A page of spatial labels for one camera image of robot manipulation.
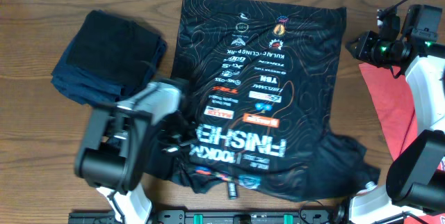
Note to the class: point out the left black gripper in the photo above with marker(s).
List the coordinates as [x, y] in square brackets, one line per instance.
[169, 146]

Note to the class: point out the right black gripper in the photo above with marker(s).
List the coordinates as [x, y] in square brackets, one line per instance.
[363, 50]

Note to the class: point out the black jersey with orange contour lines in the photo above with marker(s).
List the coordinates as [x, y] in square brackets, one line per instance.
[261, 79]

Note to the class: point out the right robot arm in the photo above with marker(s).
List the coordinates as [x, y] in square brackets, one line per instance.
[414, 184]

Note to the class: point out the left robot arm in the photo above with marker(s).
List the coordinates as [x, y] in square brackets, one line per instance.
[114, 151]

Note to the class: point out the folded dark navy clothes stack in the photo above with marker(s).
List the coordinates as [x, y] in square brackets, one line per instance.
[108, 60]

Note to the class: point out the red shirt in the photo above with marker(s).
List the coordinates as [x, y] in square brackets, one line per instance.
[394, 105]

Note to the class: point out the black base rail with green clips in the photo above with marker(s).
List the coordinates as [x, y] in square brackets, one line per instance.
[215, 217]

